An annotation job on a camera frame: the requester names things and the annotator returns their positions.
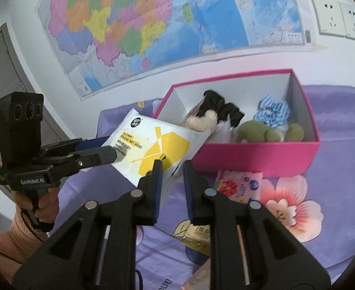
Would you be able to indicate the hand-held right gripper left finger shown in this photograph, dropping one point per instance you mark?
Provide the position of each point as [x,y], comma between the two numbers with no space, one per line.
[158,187]

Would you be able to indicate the white yellow wet wipes pack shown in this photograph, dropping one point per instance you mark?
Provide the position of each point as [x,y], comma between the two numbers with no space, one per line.
[153,145]

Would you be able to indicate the white wall socket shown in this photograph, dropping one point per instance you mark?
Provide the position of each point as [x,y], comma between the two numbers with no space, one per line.
[328,13]
[351,21]

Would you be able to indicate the purple floral bedsheet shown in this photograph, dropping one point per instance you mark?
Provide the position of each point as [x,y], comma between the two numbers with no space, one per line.
[331,157]

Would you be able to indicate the person's left hand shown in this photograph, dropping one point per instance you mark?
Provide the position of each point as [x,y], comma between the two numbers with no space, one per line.
[46,208]

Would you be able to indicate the colourful wall map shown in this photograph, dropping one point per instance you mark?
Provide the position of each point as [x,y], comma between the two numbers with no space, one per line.
[135,21]

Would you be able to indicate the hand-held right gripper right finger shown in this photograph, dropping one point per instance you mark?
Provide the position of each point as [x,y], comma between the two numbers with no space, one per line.
[187,187]

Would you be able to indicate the pink floral tissue packet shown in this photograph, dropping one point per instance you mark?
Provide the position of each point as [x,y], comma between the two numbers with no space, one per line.
[239,185]

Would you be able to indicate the pale yellow packet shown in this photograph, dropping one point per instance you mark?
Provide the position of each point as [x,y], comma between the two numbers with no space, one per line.
[197,235]

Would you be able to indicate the green plush toy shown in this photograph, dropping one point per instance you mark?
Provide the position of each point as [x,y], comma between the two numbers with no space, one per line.
[253,131]

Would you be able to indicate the person's left forearm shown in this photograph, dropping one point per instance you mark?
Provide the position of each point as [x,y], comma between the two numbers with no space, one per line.
[5,244]

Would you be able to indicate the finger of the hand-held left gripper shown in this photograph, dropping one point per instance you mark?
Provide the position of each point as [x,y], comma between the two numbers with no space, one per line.
[102,155]
[89,143]

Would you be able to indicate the blue checked scrunchie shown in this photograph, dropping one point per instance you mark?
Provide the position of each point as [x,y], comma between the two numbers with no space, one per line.
[271,110]

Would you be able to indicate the pink storage box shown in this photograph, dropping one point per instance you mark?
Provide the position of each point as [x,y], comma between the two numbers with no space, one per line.
[256,160]

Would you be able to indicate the beige plush scrunchie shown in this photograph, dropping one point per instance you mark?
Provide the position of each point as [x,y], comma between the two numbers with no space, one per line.
[201,122]

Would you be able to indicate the black scrunchie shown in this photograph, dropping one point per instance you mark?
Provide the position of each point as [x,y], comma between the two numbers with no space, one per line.
[222,105]

